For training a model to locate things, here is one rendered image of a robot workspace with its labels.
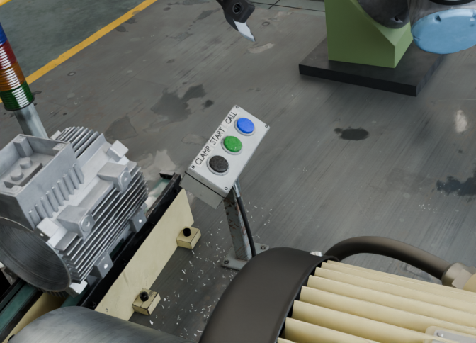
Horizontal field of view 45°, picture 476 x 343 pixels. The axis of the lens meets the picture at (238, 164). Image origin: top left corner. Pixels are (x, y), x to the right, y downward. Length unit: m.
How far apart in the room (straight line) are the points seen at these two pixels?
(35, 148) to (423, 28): 0.79
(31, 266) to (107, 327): 0.40
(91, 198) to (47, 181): 0.08
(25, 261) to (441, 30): 0.90
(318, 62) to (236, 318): 1.30
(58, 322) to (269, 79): 1.08
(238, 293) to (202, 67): 1.42
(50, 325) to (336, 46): 1.12
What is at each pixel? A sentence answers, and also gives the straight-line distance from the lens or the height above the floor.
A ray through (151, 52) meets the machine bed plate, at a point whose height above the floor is 0.80.
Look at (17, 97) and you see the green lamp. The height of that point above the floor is 1.06.
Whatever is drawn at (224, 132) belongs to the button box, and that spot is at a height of 1.08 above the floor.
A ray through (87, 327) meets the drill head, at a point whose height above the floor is 1.15.
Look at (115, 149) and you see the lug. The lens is 0.93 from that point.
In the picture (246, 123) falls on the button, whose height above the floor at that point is 1.07.
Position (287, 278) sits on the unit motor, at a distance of 0.31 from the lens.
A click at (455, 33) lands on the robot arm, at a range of 1.30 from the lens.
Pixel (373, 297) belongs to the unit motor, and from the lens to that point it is 0.31.
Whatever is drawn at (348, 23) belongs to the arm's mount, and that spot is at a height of 0.94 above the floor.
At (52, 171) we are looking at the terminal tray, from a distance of 0.85.
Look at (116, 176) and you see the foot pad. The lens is 0.89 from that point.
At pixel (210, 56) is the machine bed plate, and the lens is 1.75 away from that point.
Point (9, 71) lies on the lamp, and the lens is 1.23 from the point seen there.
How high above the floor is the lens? 1.60
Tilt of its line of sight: 38 degrees down
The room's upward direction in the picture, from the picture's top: 12 degrees counter-clockwise
